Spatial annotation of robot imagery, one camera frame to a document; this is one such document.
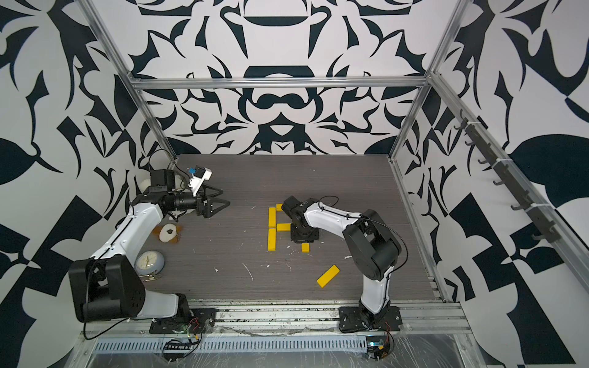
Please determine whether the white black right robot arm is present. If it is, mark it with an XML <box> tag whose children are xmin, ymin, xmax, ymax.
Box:
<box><xmin>282</xmin><ymin>196</ymin><xmax>406</xmax><ymax>333</ymax></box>

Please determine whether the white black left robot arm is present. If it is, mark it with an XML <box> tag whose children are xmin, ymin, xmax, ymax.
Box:
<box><xmin>68</xmin><ymin>167</ymin><xmax>229</xmax><ymax>324</ymax></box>

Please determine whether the grey white bowl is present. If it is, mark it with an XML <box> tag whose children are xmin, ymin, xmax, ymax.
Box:
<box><xmin>134</xmin><ymin>251</ymin><xmax>165</xmax><ymax>282</ymax></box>

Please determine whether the right controller board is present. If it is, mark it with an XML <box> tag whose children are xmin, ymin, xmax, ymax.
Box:
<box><xmin>366</xmin><ymin>334</ymin><xmax>394</xmax><ymax>360</ymax></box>

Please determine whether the controller board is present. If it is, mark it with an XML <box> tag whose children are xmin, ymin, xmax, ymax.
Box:
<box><xmin>366</xmin><ymin>334</ymin><xmax>394</xmax><ymax>360</ymax></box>
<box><xmin>161</xmin><ymin>339</ymin><xmax>201</xmax><ymax>362</ymax></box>

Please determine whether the left controller board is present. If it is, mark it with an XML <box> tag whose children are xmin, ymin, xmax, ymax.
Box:
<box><xmin>161</xmin><ymin>339</ymin><xmax>201</xmax><ymax>362</ymax></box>

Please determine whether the black hook rack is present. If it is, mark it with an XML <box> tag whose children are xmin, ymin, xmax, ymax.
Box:
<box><xmin>454</xmin><ymin>110</ymin><xmax>562</xmax><ymax>243</ymax></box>

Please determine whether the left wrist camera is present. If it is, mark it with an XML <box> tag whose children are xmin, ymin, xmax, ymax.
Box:
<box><xmin>188</xmin><ymin>167</ymin><xmax>213</xmax><ymax>197</ymax></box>

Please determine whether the aluminium left frame post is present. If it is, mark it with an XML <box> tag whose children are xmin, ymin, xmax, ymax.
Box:
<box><xmin>76</xmin><ymin>0</ymin><xmax>177</xmax><ymax>161</ymax></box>

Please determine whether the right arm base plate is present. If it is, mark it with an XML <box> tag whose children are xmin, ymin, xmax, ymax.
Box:
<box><xmin>338</xmin><ymin>305</ymin><xmax>403</xmax><ymax>334</ymax></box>

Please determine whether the aluminium rail front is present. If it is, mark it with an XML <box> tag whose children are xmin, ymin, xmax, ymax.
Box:
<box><xmin>77</xmin><ymin>298</ymin><xmax>475</xmax><ymax>341</ymax></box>

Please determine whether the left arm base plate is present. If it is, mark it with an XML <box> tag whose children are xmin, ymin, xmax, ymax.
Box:
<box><xmin>149</xmin><ymin>308</ymin><xmax>218</xmax><ymax>335</ymax></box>

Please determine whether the aluminium horizontal frame bar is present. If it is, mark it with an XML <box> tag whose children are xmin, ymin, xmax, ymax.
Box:
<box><xmin>130</xmin><ymin>76</ymin><xmax>426</xmax><ymax>90</ymax></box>

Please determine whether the aluminium corner frame post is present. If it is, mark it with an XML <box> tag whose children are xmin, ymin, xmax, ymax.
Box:
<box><xmin>388</xmin><ymin>1</ymin><xmax>473</xmax><ymax>163</ymax></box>

